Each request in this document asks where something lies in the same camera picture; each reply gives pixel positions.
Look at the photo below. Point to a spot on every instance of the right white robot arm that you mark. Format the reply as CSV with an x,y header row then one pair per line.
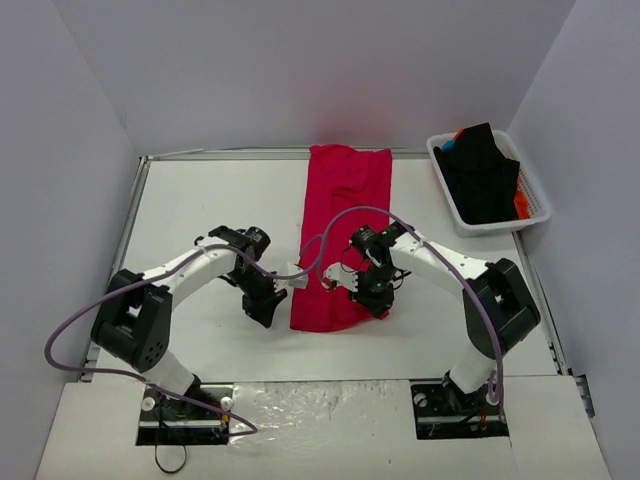
x,y
498,307

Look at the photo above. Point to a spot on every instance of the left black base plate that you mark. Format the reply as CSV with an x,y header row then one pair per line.
x,y
164,421

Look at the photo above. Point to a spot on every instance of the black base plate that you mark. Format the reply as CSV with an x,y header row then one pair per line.
x,y
164,421
441,414

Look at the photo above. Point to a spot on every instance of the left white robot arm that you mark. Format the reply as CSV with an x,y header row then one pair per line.
x,y
134,324

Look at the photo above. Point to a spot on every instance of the white plastic basket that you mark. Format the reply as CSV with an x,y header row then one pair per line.
x,y
539,208

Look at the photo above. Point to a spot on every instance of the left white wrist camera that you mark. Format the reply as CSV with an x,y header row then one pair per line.
x,y
290,275

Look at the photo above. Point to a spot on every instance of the orange t shirt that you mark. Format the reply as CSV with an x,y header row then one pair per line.
x,y
521,205

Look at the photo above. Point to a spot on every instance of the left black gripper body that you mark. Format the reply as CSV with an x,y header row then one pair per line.
x,y
261,304

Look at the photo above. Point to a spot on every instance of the red t shirt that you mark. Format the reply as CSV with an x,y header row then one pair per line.
x,y
339,177

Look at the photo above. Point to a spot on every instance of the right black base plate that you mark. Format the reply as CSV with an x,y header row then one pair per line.
x,y
441,414

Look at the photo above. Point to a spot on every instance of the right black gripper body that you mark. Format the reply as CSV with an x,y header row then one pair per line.
x,y
373,301

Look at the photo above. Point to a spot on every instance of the black t shirt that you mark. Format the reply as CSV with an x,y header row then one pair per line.
x,y
480,178

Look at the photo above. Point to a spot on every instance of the blue t shirt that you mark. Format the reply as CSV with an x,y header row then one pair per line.
x,y
448,145

